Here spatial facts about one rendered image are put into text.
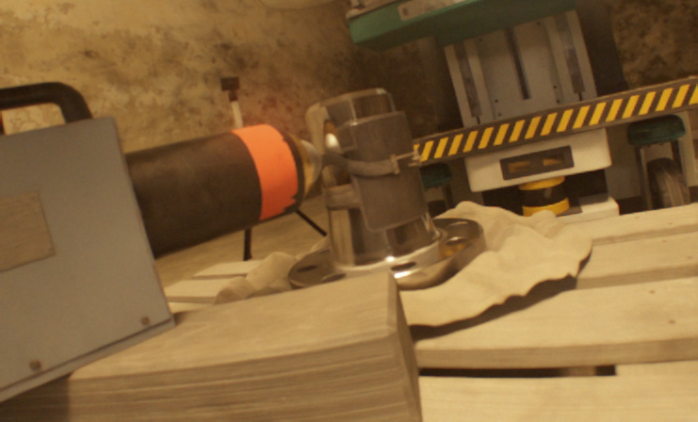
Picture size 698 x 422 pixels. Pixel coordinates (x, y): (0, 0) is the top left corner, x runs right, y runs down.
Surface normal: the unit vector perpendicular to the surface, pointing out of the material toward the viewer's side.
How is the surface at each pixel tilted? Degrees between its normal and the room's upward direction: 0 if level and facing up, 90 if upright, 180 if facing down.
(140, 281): 90
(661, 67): 90
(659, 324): 0
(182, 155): 51
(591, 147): 90
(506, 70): 90
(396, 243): 78
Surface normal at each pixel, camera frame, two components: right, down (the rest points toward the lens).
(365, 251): -0.31, -0.03
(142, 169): 0.40, -0.63
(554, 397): -0.25, -0.96
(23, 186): 0.66, -0.08
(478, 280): -0.26, -0.48
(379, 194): 0.12, 0.08
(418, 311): 0.08, -0.57
